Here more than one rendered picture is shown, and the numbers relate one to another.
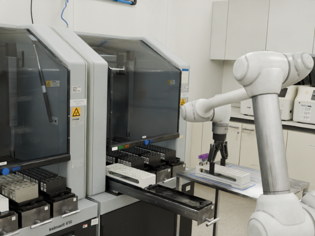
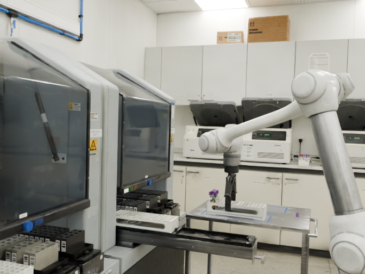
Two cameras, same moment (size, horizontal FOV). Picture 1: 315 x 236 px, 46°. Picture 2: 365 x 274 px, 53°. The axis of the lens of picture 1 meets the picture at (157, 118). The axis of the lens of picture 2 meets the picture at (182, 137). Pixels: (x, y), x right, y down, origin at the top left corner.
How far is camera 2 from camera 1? 0.72 m
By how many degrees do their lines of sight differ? 23
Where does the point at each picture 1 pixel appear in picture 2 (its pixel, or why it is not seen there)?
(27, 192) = (48, 255)
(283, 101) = not seen: hidden behind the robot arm
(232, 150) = (177, 194)
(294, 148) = (239, 186)
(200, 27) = (136, 72)
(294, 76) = (341, 94)
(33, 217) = not seen: outside the picture
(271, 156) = (345, 173)
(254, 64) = (320, 80)
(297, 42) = (231, 87)
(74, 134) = (90, 173)
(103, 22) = not seen: hidden behind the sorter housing
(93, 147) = (107, 190)
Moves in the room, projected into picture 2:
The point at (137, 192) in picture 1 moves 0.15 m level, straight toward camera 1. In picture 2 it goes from (164, 238) to (178, 250)
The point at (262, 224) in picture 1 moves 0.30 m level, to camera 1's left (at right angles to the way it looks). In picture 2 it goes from (356, 245) to (281, 255)
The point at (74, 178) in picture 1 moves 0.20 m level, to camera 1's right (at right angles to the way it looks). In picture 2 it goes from (89, 231) to (140, 227)
